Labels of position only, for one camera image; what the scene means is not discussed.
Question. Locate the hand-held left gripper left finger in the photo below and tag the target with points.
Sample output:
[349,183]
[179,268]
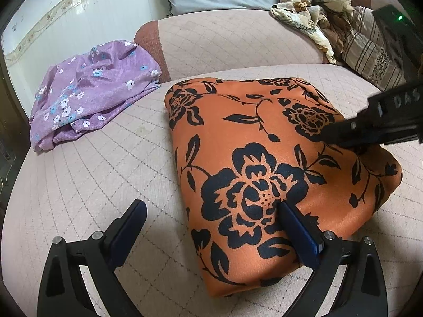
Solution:
[127,234]

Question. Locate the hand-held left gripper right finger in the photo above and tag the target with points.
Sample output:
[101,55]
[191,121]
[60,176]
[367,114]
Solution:
[299,234]

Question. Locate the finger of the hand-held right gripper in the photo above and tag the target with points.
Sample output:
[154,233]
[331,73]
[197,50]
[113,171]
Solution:
[350,133]

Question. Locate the orange black floral garment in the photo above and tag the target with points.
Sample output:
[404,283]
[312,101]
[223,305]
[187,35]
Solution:
[231,132]

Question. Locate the striped pillow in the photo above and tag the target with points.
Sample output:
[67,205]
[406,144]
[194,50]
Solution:
[366,49]

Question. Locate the pink quilted sofa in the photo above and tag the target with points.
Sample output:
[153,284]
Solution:
[82,178]

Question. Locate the cream floral cloth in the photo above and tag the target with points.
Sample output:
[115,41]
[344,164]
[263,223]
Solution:
[304,16]

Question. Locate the purple floral garment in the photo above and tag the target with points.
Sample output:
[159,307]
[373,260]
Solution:
[99,86]

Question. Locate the brown wooden cabinet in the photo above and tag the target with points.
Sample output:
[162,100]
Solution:
[11,132]

